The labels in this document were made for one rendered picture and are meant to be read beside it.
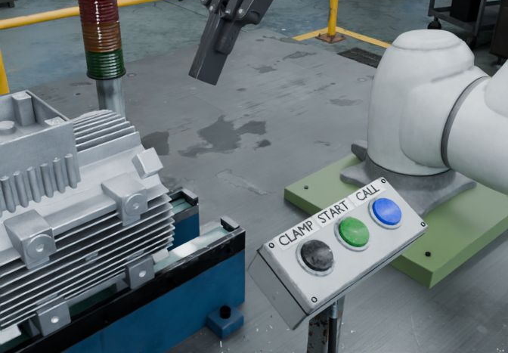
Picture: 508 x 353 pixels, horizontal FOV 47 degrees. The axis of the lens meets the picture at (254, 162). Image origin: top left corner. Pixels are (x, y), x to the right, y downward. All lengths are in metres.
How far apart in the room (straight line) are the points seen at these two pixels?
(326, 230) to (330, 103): 0.92
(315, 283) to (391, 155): 0.52
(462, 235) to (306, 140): 0.43
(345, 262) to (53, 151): 0.29
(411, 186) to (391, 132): 0.10
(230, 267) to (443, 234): 0.36
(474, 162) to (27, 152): 0.61
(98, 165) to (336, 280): 0.27
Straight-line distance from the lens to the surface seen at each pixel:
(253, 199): 1.05
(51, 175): 0.59
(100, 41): 0.95
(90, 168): 0.62
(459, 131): 0.90
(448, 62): 0.93
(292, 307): 0.51
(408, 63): 0.93
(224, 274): 0.78
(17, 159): 0.57
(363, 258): 0.54
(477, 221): 1.02
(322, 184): 1.06
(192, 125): 1.31
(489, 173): 0.89
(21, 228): 0.56
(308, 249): 0.51
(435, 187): 1.03
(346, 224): 0.54
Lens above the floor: 1.39
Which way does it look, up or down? 31 degrees down
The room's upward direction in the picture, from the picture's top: 1 degrees clockwise
